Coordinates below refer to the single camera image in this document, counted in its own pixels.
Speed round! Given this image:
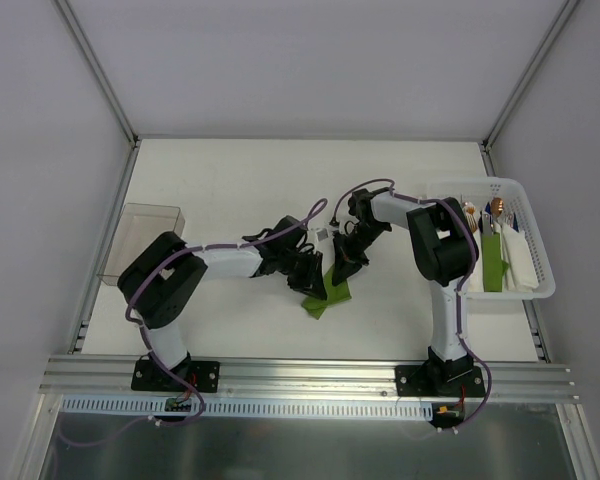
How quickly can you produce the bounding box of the green paper napkin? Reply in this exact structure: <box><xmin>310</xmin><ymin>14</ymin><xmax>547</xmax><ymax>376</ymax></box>
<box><xmin>301</xmin><ymin>266</ymin><xmax>352</xmax><ymax>320</ymax></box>

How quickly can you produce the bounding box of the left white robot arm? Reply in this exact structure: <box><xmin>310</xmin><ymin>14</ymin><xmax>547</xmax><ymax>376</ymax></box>
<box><xmin>117</xmin><ymin>215</ymin><xmax>328</xmax><ymax>393</ymax></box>

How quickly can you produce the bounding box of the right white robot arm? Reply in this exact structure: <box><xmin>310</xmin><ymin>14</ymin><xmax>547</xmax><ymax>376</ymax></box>
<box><xmin>332</xmin><ymin>186</ymin><xmax>484</xmax><ymax>397</ymax></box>

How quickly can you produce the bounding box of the white rolled napkin middle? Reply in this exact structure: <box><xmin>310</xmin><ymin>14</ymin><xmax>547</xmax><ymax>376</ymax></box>
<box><xmin>463</xmin><ymin>202</ymin><xmax>484</xmax><ymax>293</ymax></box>

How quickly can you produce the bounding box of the white rolled napkin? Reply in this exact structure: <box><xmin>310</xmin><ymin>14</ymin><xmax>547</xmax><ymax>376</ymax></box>
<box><xmin>463</xmin><ymin>202</ymin><xmax>484</xmax><ymax>293</ymax></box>
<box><xmin>501</xmin><ymin>224</ymin><xmax>539</xmax><ymax>293</ymax></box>

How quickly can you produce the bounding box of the green rolled napkin in basket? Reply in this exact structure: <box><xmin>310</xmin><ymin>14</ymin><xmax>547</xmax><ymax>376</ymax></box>
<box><xmin>481</xmin><ymin>233</ymin><xmax>509</xmax><ymax>293</ymax></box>

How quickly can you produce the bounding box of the white rolled napkin right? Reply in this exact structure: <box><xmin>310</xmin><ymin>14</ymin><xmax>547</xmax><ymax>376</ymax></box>
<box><xmin>501</xmin><ymin>224</ymin><xmax>539</xmax><ymax>293</ymax></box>

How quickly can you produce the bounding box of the white plastic basket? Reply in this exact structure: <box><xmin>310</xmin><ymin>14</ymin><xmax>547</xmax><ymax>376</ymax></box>
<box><xmin>427</xmin><ymin>177</ymin><xmax>555</xmax><ymax>300</ymax></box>

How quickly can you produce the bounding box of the copper spoon in basket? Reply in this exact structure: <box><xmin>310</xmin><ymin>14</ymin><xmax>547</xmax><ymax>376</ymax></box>
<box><xmin>489</xmin><ymin>197</ymin><xmax>504</xmax><ymax>220</ymax></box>

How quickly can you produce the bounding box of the clear plastic utensil box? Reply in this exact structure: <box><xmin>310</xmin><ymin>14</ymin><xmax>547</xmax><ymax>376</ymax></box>
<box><xmin>98</xmin><ymin>203</ymin><xmax>185</xmax><ymax>287</ymax></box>

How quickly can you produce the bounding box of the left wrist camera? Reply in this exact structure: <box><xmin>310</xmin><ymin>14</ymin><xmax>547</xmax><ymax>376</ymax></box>
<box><xmin>308</xmin><ymin>227</ymin><xmax>331</xmax><ymax>244</ymax></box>

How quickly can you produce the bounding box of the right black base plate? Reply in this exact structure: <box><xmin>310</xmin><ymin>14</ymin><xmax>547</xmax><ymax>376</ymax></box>
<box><xmin>394</xmin><ymin>362</ymin><xmax>486</xmax><ymax>398</ymax></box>

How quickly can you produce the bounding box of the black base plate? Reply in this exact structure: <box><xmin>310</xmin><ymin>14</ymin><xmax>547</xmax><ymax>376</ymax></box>
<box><xmin>394</xmin><ymin>362</ymin><xmax>486</xmax><ymax>398</ymax></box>
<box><xmin>130</xmin><ymin>357</ymin><xmax>220</xmax><ymax>393</ymax></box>

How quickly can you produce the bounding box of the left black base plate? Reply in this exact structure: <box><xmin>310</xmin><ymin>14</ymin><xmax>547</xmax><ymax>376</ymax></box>
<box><xmin>130</xmin><ymin>357</ymin><xmax>220</xmax><ymax>393</ymax></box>

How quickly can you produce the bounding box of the white slotted cable duct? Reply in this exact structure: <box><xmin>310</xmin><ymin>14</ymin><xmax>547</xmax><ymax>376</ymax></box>
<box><xmin>60</xmin><ymin>395</ymin><xmax>434</xmax><ymax>422</ymax></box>

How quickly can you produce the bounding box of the aluminium rail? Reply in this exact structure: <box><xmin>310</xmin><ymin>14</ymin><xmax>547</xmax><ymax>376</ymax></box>
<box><xmin>39</xmin><ymin>354</ymin><xmax>581</xmax><ymax>404</ymax></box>

